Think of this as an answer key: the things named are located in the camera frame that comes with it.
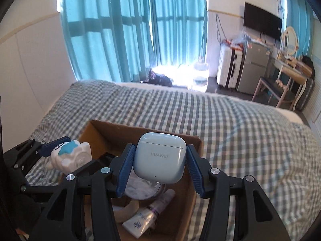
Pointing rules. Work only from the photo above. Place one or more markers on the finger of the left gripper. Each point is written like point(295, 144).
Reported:
point(95, 165)
point(46, 148)

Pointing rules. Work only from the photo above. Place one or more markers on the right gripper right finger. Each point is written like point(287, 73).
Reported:
point(255, 216)

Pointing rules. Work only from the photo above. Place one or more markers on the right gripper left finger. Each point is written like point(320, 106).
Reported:
point(63, 215)

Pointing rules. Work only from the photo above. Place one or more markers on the white cosmetic tube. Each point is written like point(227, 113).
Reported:
point(146, 217)

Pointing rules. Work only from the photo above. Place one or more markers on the light blue earbuds case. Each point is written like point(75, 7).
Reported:
point(160, 157)

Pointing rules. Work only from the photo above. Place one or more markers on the brown cardboard box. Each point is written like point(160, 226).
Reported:
point(173, 222)

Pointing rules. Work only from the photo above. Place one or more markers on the checkered bed blanket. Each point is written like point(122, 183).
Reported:
point(239, 137)

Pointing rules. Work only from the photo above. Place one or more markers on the dark clothes pile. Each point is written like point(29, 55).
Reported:
point(158, 79)

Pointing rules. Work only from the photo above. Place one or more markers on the teal curtain left panel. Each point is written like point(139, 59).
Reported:
point(108, 39)

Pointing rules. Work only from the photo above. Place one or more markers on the teal curtain panel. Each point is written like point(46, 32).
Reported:
point(300, 17)
point(108, 39)
point(179, 31)

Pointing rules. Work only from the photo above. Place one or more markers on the black seat wooden chair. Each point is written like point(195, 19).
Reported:
point(283, 95)

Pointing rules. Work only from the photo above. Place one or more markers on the clear water jug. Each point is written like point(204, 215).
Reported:
point(200, 71)

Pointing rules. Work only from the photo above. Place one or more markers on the white vanity desk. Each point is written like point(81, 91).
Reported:
point(296, 71)

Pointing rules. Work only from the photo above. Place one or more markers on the silver mini fridge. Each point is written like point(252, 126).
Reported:
point(255, 60)

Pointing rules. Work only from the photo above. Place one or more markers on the white suitcase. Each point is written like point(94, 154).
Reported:
point(229, 66)

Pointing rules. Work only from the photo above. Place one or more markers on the black bag on desk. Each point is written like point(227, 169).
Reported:
point(308, 62)

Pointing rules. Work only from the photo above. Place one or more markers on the teal curtain middle panel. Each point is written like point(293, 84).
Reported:
point(179, 31)

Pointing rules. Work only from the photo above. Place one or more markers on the white oval vanity mirror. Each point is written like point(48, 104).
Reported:
point(289, 42)

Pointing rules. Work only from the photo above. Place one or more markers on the teal curtain right panel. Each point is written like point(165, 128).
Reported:
point(300, 17)

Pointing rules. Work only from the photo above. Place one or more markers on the black wall television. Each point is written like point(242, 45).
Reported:
point(262, 21)

